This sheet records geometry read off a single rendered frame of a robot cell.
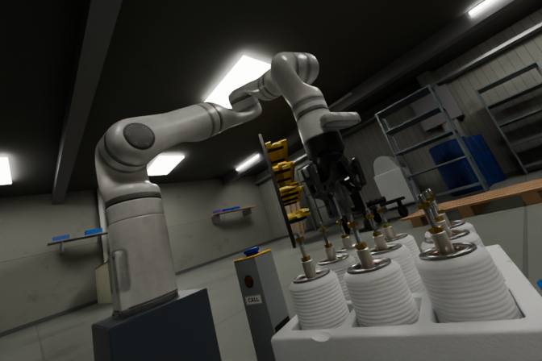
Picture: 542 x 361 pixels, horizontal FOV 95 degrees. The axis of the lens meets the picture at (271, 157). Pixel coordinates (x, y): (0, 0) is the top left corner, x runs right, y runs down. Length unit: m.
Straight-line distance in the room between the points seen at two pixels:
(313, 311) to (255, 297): 0.18
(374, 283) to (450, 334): 0.10
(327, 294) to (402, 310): 0.12
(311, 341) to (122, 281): 0.31
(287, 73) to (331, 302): 0.43
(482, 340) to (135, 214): 0.50
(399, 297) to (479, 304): 0.10
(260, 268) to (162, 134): 0.37
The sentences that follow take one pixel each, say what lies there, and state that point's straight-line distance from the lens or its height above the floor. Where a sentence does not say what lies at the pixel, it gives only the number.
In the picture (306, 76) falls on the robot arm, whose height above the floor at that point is 0.63.
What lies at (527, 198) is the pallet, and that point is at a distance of 2.58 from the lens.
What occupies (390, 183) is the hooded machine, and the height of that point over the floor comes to 0.60.
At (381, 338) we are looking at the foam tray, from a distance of 0.45.
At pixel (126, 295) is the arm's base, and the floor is 0.33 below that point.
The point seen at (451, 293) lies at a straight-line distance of 0.44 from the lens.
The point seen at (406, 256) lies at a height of 0.24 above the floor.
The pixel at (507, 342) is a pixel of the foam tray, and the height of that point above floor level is 0.17.
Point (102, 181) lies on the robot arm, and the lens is 0.55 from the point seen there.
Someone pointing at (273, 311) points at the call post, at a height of 0.19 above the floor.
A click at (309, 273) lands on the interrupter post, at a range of 0.53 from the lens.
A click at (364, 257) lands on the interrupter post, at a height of 0.27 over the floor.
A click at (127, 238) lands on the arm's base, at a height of 0.41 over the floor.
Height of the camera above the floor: 0.35
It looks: 16 degrees up
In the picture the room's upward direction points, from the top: 17 degrees counter-clockwise
